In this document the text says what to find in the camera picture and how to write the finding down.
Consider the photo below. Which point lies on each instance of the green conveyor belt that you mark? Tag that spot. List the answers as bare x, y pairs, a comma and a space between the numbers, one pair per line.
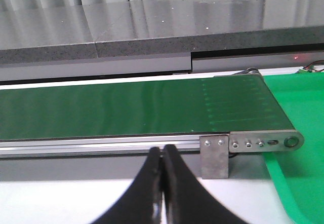
219, 104

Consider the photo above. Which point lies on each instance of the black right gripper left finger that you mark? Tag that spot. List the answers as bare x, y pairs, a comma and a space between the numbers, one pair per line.
141, 202

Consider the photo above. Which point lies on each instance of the steel conveyor end plate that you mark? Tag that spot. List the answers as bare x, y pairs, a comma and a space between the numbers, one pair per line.
265, 141

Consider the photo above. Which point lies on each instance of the small green circuit board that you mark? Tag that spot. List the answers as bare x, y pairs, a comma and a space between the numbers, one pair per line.
310, 68

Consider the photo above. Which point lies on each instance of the bright green mat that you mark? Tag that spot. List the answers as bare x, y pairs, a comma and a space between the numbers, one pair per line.
297, 173

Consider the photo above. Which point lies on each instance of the steel mounting bracket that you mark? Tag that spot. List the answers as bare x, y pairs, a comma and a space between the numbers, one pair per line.
214, 156

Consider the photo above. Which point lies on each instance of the grey stone counter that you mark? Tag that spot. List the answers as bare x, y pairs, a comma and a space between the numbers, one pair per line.
152, 36

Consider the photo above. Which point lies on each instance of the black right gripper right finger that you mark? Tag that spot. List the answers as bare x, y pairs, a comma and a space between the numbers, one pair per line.
187, 201

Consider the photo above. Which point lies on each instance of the aluminium conveyor frame rail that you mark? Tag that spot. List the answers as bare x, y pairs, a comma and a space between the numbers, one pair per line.
95, 146

